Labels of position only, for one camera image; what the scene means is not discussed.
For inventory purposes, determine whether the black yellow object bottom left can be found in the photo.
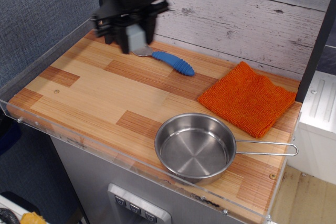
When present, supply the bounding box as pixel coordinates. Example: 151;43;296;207
1;191;48;223

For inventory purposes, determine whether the dark grey post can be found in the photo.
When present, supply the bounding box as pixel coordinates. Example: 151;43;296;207
296;0;335;103
92;0;119;45

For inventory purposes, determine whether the small steel pan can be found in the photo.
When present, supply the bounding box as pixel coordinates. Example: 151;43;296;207
154;112;299;186

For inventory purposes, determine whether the clear acrylic guard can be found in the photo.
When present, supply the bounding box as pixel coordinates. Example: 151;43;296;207
1;22;285;216

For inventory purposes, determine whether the grey cabinet body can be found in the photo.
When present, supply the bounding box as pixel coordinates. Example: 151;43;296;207
52;137;266;223

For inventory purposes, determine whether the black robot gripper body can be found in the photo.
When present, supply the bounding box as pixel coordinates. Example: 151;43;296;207
90;0;170;38

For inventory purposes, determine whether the dark grey right post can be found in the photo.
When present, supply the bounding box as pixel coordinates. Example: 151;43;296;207
296;0;335;103

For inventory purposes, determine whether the orange folded cloth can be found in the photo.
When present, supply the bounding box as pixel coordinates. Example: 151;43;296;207
197;61;296;138

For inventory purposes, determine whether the grey cube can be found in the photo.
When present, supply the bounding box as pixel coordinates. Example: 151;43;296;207
126;24;147;51

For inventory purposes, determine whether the spoon with blue handle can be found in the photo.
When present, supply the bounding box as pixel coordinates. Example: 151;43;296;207
133;46;195;76

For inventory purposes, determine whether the white metal box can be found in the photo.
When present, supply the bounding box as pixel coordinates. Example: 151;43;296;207
287;71;335;184

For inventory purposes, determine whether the dark grey left post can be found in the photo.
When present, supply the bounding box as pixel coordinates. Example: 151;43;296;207
92;0;119;45

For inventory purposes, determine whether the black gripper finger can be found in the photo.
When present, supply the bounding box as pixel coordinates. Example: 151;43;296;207
141;14;157;45
115;26;130;54

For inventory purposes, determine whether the silver button panel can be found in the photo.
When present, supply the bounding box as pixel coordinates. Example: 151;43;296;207
107;183;172;223

